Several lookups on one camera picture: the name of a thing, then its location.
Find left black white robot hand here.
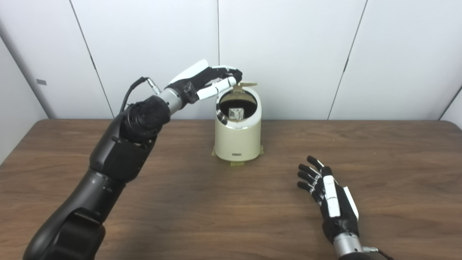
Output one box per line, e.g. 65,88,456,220
164,60,243,109

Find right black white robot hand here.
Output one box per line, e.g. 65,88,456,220
297,156,360,244

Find cream round bin lid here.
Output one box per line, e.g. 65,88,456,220
233,82,258,95

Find white green milk carton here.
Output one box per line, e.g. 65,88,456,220
228,107,247,120

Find cream-colored bin body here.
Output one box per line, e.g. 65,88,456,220
214,87,262,162

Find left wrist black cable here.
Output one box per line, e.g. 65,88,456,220
119,77,162,114

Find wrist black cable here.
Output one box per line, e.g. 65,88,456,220
119,77,162,114
362,246,396,260

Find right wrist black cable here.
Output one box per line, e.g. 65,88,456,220
362,246,396,260

